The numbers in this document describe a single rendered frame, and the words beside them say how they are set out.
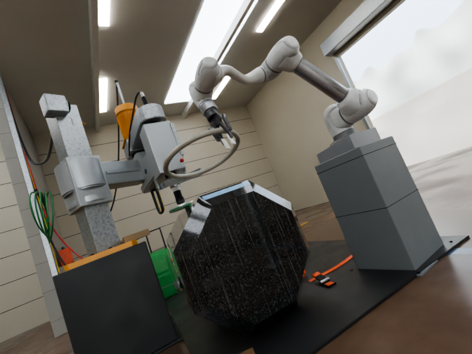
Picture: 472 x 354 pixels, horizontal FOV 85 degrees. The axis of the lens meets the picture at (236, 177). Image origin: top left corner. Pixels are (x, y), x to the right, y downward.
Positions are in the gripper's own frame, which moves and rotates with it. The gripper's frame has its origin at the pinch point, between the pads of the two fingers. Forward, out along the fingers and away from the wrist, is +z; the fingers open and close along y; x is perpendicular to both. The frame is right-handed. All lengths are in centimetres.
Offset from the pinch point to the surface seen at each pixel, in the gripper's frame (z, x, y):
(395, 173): 55, -88, -42
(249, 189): 19.4, -28.6, 22.0
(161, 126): -67, -25, 61
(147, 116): -76, -17, 61
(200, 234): 31, 5, 43
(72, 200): -48, 24, 133
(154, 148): -50, -16, 69
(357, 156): 35, -68, -34
